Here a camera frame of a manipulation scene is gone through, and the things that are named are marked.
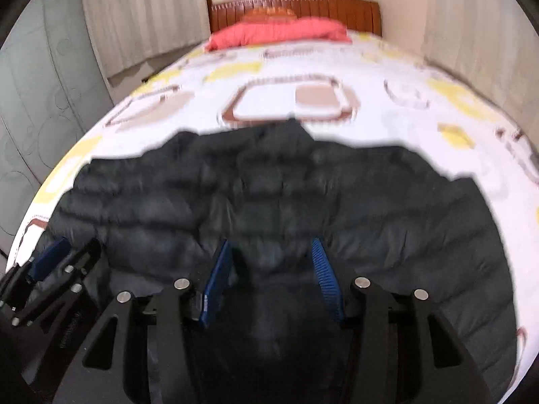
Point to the brown wooden headboard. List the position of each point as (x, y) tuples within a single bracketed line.
[(337, 12)]

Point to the black puffer jacket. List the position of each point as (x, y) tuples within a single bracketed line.
[(273, 202)]

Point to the bed with patterned white sheet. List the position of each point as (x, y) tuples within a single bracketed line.
[(294, 80)]

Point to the frosted glass sliding wardrobe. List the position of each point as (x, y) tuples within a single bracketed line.
[(38, 105)]

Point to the orange cushion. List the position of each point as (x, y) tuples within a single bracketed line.
[(269, 13)]

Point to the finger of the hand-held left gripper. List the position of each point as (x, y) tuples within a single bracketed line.
[(71, 273), (50, 256)]

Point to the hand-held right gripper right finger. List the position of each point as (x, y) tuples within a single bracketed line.
[(328, 282)]

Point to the cream curtain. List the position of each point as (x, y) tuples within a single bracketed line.
[(143, 17), (476, 42)]

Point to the pink pillow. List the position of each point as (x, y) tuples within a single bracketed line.
[(282, 33)]

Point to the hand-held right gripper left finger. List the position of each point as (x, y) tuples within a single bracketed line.
[(217, 277)]

